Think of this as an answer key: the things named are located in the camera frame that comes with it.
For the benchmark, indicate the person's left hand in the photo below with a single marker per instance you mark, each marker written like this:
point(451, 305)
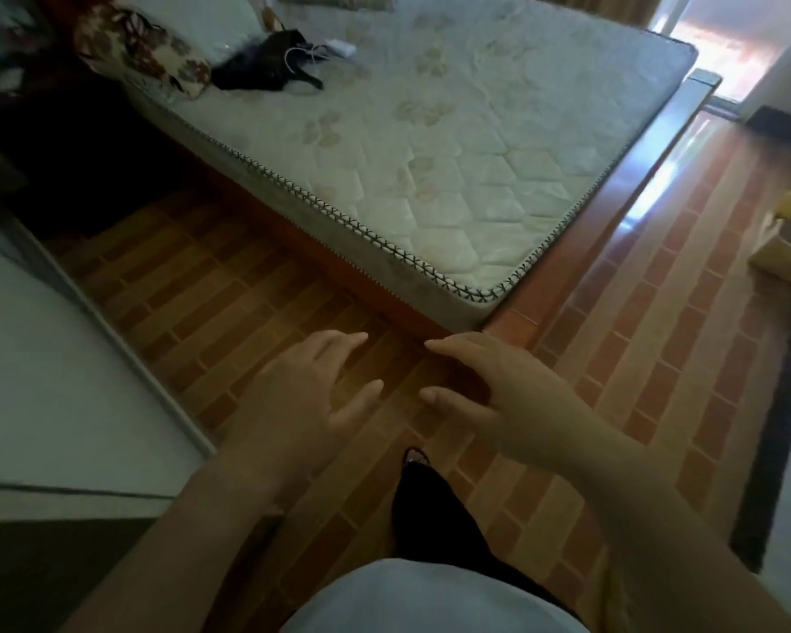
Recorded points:
point(290, 408)

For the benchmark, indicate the person's right hand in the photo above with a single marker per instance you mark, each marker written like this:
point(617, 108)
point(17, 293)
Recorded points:
point(534, 415)

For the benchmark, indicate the person's right thumb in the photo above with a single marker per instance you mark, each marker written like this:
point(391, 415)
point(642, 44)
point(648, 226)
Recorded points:
point(455, 400)

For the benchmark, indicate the person's left thumb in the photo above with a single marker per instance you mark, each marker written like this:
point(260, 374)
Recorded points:
point(356, 412)

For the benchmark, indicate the person's left forearm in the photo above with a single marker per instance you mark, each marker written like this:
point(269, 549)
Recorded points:
point(184, 547)

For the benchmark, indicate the person's right forearm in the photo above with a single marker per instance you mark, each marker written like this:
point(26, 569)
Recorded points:
point(672, 540)

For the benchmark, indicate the person's sandal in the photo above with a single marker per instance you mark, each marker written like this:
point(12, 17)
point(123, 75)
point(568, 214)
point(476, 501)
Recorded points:
point(416, 456)

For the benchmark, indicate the person's black trousers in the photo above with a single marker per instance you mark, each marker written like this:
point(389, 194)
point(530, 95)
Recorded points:
point(435, 514)

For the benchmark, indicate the person's white shirt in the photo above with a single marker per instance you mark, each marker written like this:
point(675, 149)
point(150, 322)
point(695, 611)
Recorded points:
point(422, 599)

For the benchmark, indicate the white quilted mattress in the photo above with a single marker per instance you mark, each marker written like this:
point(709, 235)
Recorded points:
point(448, 144)

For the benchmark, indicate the white cabinet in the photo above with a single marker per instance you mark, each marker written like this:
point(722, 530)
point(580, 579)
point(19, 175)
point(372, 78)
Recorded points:
point(53, 375)

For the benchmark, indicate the black bag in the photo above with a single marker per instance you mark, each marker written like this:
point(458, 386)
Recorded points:
point(263, 65)

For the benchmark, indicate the white charger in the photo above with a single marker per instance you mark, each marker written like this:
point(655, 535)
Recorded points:
point(341, 49)

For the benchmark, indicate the yellow bin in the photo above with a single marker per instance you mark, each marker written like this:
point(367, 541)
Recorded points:
point(788, 240)

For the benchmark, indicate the floral patterned pillow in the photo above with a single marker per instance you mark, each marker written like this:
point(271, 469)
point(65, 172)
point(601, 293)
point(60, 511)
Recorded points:
point(145, 49)

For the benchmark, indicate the white pillow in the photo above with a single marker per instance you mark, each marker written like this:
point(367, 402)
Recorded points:
point(198, 22)

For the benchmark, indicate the brown curtain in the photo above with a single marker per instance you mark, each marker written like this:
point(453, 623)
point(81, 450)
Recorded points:
point(606, 7)

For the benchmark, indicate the dark doormat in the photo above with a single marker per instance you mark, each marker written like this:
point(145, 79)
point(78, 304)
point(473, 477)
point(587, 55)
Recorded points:
point(784, 119)

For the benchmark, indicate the wooden bed frame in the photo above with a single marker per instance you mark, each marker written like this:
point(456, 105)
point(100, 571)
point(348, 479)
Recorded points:
point(600, 243)

